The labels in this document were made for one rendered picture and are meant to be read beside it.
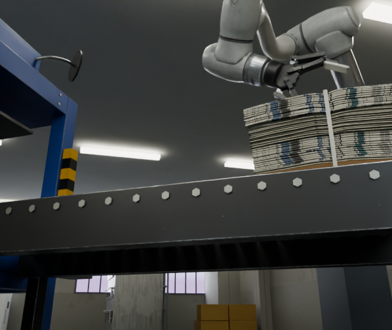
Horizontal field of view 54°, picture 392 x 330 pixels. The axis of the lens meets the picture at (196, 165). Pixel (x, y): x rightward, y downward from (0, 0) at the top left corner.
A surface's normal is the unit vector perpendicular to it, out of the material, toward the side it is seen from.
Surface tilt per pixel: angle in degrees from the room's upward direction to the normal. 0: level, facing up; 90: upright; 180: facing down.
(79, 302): 90
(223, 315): 90
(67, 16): 180
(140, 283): 90
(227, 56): 126
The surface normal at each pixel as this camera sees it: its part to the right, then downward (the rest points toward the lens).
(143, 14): 0.00, 0.93
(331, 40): -0.40, 0.50
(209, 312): 0.21, -0.36
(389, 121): -0.32, -0.35
